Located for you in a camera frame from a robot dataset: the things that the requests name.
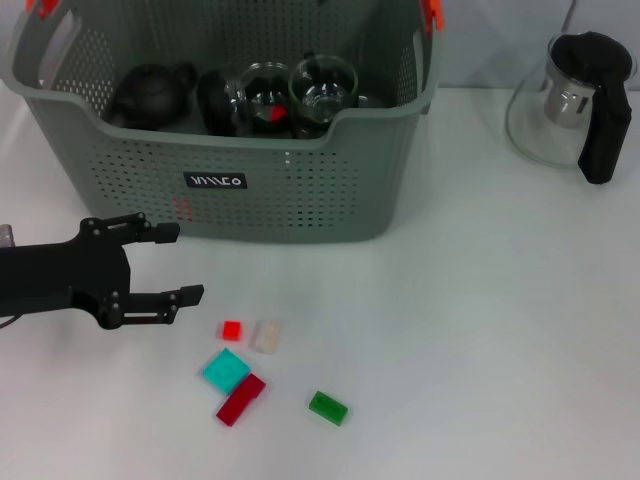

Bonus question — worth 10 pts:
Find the glass pitcher black handle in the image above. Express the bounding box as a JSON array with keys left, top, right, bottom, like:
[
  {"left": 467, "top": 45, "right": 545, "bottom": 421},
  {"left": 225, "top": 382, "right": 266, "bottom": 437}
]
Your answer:
[{"left": 504, "top": 30, "right": 637, "bottom": 187}]

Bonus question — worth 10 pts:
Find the dark red rectangular block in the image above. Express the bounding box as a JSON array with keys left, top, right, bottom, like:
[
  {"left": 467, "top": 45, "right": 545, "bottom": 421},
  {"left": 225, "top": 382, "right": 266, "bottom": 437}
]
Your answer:
[{"left": 214, "top": 373, "right": 266, "bottom": 427}]

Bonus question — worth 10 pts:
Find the grey-green perforated storage bin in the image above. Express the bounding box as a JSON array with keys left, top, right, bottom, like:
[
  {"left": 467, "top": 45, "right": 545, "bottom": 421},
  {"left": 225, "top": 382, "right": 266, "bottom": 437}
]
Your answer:
[{"left": 0, "top": 0, "right": 444, "bottom": 246}]

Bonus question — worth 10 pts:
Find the clear white plastic block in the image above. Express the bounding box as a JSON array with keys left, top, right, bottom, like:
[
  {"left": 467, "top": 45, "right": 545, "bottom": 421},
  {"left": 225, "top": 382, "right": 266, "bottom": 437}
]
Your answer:
[{"left": 248, "top": 319, "right": 282, "bottom": 355}]

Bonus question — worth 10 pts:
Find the green rectangular block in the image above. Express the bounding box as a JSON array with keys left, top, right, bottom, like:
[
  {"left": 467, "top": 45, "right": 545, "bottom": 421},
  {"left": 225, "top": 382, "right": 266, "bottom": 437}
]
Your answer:
[{"left": 308, "top": 390, "right": 349, "bottom": 426}]

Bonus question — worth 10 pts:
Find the black clay teapot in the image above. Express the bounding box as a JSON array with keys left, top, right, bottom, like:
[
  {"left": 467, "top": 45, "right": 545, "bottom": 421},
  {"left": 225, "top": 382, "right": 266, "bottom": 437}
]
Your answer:
[{"left": 107, "top": 62, "right": 197, "bottom": 132}]

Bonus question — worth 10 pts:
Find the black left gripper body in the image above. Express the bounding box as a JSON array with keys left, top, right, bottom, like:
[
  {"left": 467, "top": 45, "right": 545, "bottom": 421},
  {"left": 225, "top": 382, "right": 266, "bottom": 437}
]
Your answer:
[{"left": 0, "top": 218, "right": 133, "bottom": 332}]

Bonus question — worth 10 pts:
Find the glass teacup black sleeve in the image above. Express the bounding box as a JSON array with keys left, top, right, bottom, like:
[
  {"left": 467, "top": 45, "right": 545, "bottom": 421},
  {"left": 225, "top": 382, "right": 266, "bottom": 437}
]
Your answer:
[
  {"left": 292, "top": 94, "right": 371, "bottom": 141},
  {"left": 195, "top": 68, "right": 247, "bottom": 137},
  {"left": 238, "top": 60, "right": 295, "bottom": 140},
  {"left": 287, "top": 53, "right": 360, "bottom": 126}
]

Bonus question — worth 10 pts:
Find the teal square block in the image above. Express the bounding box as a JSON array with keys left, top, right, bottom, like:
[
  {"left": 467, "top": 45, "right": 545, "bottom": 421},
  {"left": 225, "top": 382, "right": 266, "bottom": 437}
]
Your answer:
[{"left": 201, "top": 348, "right": 252, "bottom": 399}]

